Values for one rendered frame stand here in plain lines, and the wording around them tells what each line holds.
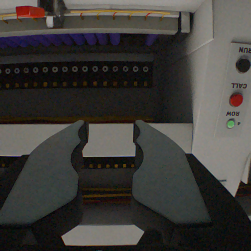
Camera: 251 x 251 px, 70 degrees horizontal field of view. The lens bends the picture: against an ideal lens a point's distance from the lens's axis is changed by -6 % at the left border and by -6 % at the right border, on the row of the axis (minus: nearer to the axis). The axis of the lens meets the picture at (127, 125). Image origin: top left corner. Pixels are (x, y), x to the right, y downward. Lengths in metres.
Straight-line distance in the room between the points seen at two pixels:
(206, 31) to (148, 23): 0.08
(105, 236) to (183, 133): 0.24
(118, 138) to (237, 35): 0.19
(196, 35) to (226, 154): 0.17
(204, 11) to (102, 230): 0.37
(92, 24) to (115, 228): 0.34
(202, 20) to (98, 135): 0.19
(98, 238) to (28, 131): 0.23
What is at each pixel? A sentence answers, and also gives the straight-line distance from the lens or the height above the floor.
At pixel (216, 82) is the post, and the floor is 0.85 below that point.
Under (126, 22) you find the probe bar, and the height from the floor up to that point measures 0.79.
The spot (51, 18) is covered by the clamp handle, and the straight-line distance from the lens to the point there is 0.25.
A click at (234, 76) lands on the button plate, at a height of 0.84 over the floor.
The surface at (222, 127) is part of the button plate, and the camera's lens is 0.28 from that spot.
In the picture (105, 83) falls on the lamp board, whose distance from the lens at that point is 0.39.
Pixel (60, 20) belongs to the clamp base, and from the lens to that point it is 0.26.
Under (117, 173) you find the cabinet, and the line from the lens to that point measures 0.53.
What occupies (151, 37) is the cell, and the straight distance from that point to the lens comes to 0.32.
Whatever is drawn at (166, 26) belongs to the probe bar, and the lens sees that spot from 0.28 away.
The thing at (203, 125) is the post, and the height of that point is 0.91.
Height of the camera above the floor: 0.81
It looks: 24 degrees up
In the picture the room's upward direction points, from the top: 179 degrees counter-clockwise
